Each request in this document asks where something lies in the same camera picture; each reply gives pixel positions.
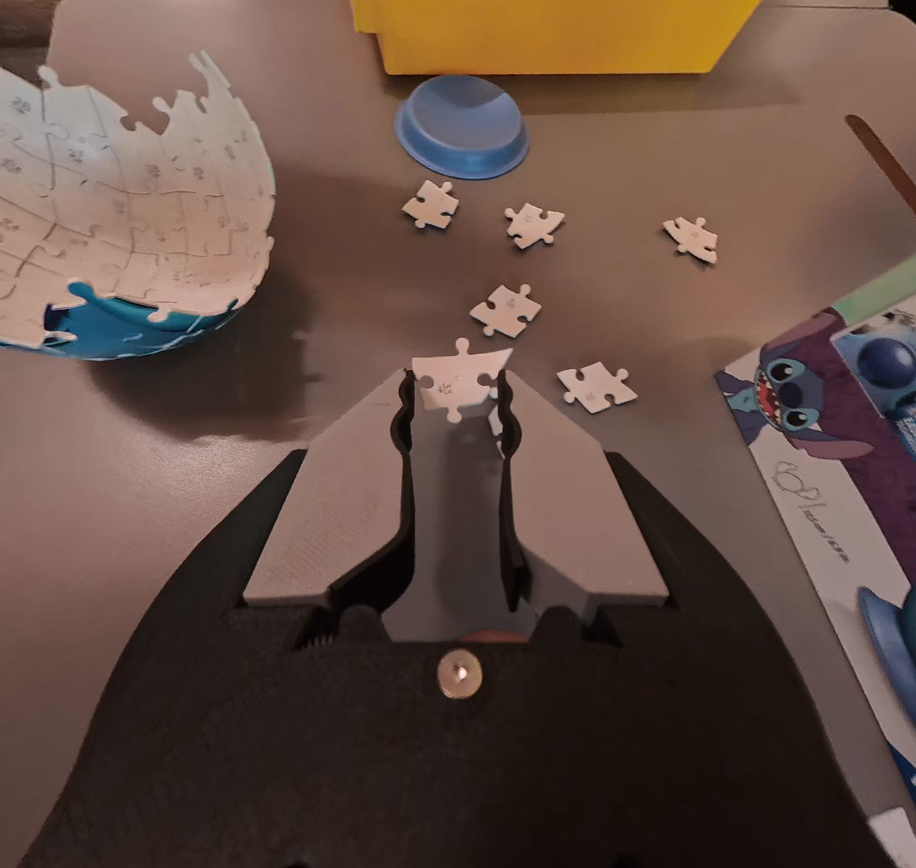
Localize single curved puzzle piece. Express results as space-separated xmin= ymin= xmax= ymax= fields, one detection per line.
xmin=411 ymin=337 xmax=515 ymax=424

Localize partly built puzzle ball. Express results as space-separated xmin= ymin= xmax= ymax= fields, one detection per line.
xmin=0 ymin=51 xmax=276 ymax=361

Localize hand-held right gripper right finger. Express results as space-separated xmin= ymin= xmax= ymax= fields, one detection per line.
xmin=497 ymin=369 xmax=671 ymax=615

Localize cartoon print puzzle box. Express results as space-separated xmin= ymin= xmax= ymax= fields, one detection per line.
xmin=714 ymin=253 xmax=916 ymax=805

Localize blue plastic ball stand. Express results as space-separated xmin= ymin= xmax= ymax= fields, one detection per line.
xmin=395 ymin=74 xmax=532 ymax=182

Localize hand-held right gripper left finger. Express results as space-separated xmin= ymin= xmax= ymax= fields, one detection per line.
xmin=242 ymin=369 xmax=417 ymax=610

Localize yellow plastic bin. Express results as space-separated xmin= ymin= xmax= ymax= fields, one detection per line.
xmin=335 ymin=0 xmax=799 ymax=76

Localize folded instruction leaflet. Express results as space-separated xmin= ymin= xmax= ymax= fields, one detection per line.
xmin=867 ymin=807 xmax=916 ymax=868

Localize white puzzle pieces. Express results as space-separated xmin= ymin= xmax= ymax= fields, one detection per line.
xmin=401 ymin=180 xmax=718 ymax=457

